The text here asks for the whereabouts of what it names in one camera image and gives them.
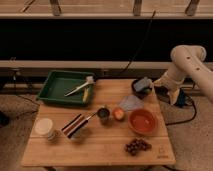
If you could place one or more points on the striped folded cloth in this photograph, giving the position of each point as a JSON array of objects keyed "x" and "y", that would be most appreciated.
[{"x": 71, "y": 127}]

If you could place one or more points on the green plastic tray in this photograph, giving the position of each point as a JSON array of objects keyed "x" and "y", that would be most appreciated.
[{"x": 59, "y": 83}]

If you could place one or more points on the black bowl with sponge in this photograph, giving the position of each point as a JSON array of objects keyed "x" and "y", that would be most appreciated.
[{"x": 141, "y": 87}]

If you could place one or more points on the blue power adapter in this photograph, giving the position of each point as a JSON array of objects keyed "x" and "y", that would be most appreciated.
[{"x": 181, "y": 100}]

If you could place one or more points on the clear plastic bag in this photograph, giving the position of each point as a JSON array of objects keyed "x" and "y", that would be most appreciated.
[{"x": 130, "y": 102}]

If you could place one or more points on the peach fruit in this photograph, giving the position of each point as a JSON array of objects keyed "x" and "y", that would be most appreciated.
[{"x": 118, "y": 113}]

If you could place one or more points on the wooden table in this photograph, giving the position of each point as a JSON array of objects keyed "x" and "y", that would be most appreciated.
[{"x": 97, "y": 144}]

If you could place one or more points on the white dish brush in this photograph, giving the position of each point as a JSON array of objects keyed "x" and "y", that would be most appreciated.
[{"x": 89, "y": 81}]

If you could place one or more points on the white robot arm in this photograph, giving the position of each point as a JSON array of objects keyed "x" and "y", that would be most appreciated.
[{"x": 187, "y": 60}]

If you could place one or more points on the orange bowl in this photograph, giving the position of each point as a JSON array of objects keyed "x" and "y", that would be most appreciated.
[{"x": 142, "y": 122}]

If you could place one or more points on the bunch of dark grapes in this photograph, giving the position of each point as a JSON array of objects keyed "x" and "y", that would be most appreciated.
[{"x": 136, "y": 145}]

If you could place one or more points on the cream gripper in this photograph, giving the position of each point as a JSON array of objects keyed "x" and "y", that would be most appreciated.
[{"x": 173, "y": 96}]

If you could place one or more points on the white lidded jar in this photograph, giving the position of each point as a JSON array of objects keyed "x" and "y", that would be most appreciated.
[{"x": 44, "y": 127}]

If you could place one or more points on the small metal cup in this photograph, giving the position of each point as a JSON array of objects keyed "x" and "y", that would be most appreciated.
[{"x": 103, "y": 114}]

